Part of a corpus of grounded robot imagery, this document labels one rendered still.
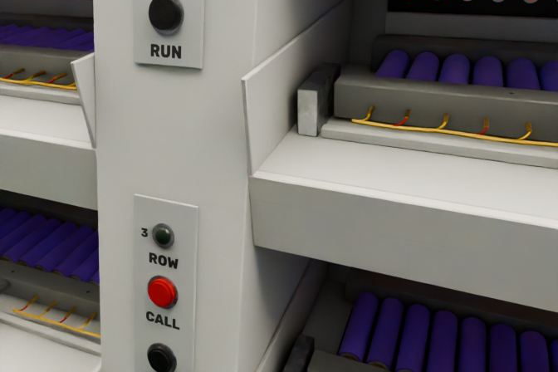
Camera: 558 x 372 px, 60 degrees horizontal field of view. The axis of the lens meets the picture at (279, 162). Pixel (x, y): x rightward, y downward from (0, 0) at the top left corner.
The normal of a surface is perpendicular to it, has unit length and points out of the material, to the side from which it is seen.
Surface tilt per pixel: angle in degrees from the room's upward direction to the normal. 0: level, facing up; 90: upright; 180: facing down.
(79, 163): 107
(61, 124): 17
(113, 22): 90
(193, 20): 90
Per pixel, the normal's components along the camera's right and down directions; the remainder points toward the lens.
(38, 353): -0.04, -0.87
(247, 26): -0.36, 0.20
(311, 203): -0.36, 0.47
